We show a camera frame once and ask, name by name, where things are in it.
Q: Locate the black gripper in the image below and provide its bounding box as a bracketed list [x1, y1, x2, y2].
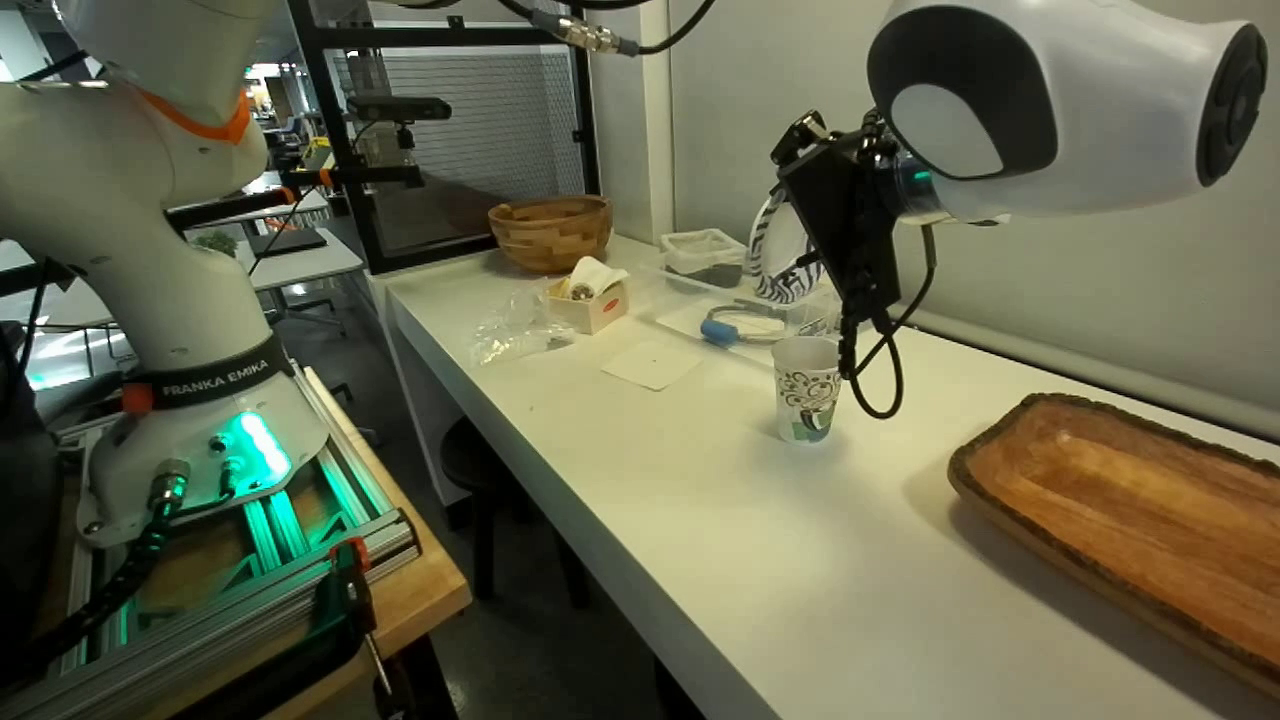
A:
[771, 111, 904, 320]

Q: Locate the blue patterned paper bowl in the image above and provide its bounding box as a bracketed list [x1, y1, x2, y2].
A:
[750, 190, 828, 305]

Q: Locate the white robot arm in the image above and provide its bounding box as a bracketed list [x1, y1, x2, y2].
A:
[0, 0, 1270, 547]

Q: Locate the patterned paper coffee cup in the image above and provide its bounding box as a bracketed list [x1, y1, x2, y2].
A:
[771, 334, 845, 444]

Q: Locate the clear plastic food container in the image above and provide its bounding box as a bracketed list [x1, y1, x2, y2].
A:
[660, 229, 750, 289]

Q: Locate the white paper napkin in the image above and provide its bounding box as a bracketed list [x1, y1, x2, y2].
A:
[605, 341, 697, 391]

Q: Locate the small white house box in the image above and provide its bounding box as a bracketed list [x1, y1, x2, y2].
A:
[544, 254, 627, 334]

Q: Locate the woven wicker basket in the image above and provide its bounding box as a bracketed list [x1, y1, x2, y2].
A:
[488, 197, 613, 274]

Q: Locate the clear plastic bag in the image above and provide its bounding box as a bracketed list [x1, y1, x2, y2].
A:
[467, 298, 581, 364]

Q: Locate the brown wooden tray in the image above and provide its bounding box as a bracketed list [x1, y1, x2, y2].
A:
[950, 391, 1280, 696]

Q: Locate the wooden robot stand board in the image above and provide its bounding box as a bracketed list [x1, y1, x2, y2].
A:
[138, 395, 475, 720]

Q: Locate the orange black clamp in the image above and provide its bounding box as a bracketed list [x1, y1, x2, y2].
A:
[314, 538, 393, 693]

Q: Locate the black metal shelf frame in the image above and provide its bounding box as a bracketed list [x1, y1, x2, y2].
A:
[283, 0, 600, 272]

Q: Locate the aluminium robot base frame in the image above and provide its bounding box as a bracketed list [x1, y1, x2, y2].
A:
[0, 371, 420, 720]

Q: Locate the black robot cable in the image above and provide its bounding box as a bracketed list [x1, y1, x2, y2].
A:
[0, 455, 197, 685]

